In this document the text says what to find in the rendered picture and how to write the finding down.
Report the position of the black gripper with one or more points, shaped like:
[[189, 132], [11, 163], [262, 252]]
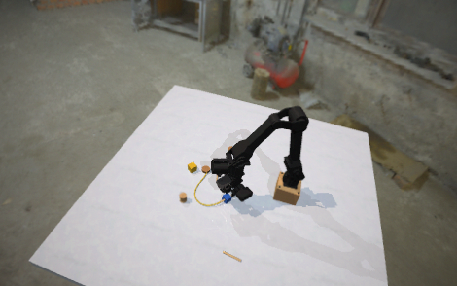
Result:
[[240, 191]]

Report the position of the blue block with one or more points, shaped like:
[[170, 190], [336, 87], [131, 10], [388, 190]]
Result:
[[227, 198]]

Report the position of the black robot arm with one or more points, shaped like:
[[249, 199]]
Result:
[[243, 150]]

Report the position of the round tan wooden button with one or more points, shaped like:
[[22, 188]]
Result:
[[205, 169]]

